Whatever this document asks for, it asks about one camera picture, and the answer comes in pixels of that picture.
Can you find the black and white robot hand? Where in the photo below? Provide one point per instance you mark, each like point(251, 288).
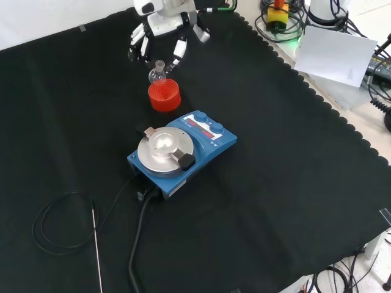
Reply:
point(166, 25)

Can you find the clear round-bottom glass flask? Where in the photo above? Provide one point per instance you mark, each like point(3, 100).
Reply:
point(157, 75)

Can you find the orange ribbed flask stand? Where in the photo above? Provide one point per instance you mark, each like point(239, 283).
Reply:
point(164, 97)

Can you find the blue heater with steel plate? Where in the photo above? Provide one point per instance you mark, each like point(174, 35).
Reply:
point(180, 146)

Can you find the grey tape piece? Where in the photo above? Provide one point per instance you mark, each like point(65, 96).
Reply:
point(82, 28)

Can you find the yellow stop button box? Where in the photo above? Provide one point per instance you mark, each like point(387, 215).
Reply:
point(277, 18)

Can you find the black bench cloth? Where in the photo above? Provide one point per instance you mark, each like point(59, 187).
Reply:
point(183, 171)

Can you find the pale board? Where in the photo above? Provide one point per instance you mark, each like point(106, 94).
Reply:
point(334, 58)

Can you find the black device with yellow label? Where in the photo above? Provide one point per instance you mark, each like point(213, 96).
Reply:
point(378, 65)

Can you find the steel temperature probe rod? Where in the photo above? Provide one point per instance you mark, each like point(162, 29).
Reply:
point(97, 244)

